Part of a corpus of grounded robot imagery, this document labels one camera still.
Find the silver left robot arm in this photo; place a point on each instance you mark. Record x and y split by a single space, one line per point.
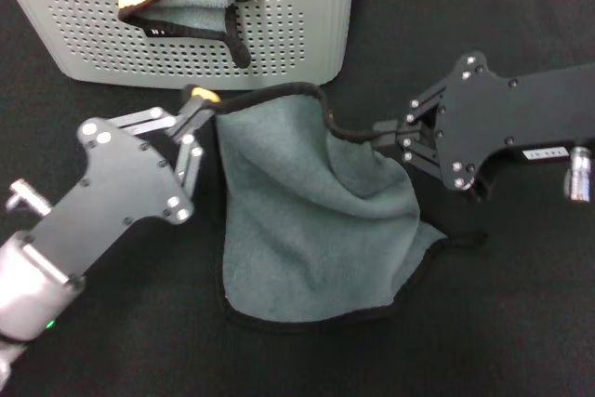
28 290

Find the black tablecloth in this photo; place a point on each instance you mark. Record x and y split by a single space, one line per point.
488 313

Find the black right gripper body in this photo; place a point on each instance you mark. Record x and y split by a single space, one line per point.
502 113

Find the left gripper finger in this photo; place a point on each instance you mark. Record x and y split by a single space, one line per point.
149 120
190 160

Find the grey perforated plastic storage box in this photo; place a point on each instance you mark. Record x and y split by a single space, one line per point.
297 25

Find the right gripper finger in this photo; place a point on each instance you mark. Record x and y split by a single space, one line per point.
420 153
430 99

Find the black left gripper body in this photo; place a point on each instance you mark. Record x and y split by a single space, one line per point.
121 183

